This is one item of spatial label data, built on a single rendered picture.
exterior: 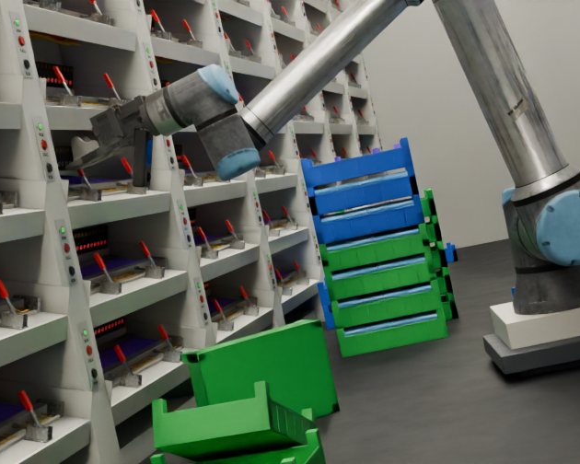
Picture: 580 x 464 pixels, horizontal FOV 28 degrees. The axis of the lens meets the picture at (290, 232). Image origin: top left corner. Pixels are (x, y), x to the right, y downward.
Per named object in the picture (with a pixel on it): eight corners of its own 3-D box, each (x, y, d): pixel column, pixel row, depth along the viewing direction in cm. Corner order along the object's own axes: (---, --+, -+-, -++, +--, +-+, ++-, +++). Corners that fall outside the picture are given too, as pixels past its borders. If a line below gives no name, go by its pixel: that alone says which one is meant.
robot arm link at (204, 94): (235, 106, 222) (213, 59, 221) (179, 133, 225) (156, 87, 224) (246, 103, 231) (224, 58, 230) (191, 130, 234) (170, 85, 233)
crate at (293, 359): (340, 411, 246) (319, 409, 253) (320, 319, 246) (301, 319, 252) (218, 452, 231) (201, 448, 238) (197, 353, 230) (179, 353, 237)
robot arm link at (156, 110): (191, 128, 233) (175, 128, 224) (169, 138, 235) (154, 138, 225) (172, 87, 234) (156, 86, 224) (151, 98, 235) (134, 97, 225)
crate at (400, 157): (411, 166, 336) (405, 138, 335) (412, 165, 315) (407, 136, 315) (310, 187, 338) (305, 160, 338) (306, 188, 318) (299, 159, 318)
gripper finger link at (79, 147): (56, 147, 235) (96, 128, 233) (68, 173, 235) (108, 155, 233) (51, 146, 232) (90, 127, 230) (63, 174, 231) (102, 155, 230)
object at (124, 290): (186, 289, 276) (191, 232, 275) (87, 330, 218) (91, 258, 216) (107, 281, 281) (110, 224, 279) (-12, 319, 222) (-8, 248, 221)
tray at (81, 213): (169, 210, 276) (172, 170, 275) (65, 230, 217) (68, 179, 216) (90, 203, 280) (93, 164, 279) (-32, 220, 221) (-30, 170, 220)
